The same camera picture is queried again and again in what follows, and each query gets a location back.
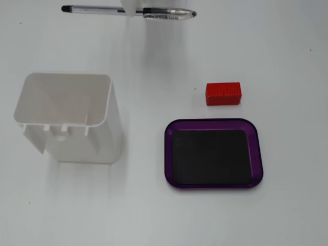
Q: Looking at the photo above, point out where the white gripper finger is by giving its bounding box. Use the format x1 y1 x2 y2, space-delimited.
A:
120 0 136 18

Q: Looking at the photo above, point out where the white plastic pen holder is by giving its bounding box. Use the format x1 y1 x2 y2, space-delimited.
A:
13 72 125 165

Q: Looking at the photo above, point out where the clear black ballpoint pen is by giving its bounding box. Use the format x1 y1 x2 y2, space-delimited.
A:
61 5 198 21

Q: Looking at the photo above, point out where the red ribbed block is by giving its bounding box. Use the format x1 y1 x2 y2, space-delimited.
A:
205 81 242 106

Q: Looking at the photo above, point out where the purple tray black mat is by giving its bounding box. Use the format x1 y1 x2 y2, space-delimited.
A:
163 117 264 190

